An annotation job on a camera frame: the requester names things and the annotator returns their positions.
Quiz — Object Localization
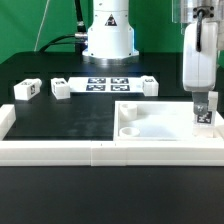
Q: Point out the black cable bundle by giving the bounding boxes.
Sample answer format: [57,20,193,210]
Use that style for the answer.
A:
[39,0,88,53]

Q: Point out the white marker tag sheet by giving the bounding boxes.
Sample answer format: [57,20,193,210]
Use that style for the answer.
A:
[68,77,142,93]

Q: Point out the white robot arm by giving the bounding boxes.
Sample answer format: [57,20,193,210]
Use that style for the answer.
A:
[82,0,224,115]

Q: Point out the white square tabletop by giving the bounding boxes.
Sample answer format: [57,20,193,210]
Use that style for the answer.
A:
[113,101,224,142]

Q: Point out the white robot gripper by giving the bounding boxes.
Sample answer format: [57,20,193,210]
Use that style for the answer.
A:
[183,22,218,115]

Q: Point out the white U-shaped fence wall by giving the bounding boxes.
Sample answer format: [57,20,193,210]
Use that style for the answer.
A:
[0,104,224,166]

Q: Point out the thin white cable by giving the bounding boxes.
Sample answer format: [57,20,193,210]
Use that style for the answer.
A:
[33,0,51,52]

